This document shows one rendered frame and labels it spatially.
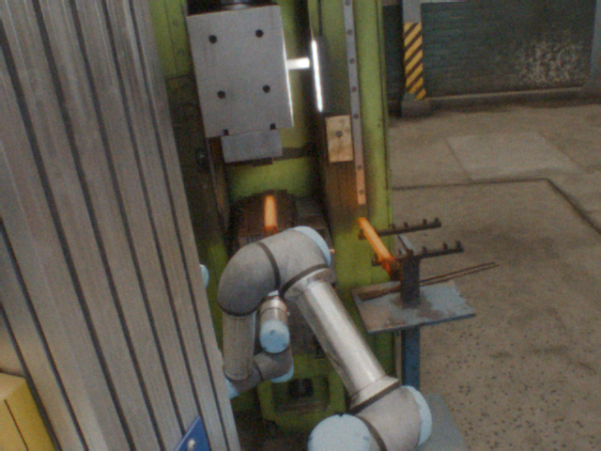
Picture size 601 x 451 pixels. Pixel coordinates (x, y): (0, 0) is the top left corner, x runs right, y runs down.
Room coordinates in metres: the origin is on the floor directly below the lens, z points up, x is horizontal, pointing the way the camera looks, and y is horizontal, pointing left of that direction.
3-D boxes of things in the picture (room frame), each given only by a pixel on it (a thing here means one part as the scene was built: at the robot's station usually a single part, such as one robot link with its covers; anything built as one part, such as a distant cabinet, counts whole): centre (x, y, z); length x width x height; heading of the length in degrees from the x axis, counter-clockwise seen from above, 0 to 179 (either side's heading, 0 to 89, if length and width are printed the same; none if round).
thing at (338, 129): (1.92, -0.18, 1.27); 0.09 x 0.02 x 0.17; 91
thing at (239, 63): (2.00, 0.09, 1.56); 0.42 x 0.39 x 0.40; 1
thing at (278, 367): (1.18, 0.11, 0.88); 0.11 x 0.08 x 0.11; 121
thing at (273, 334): (1.18, 0.10, 0.98); 0.11 x 0.08 x 0.09; 0
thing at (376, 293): (1.79, -0.49, 0.70); 0.60 x 0.04 x 0.01; 102
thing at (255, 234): (2.00, 0.13, 0.96); 0.42 x 0.20 x 0.09; 1
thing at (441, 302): (1.68, -0.38, 0.69); 0.40 x 0.30 x 0.02; 94
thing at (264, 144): (2.00, 0.13, 1.32); 0.42 x 0.20 x 0.10; 1
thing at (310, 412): (2.01, 0.08, 0.23); 0.55 x 0.37 x 0.47; 1
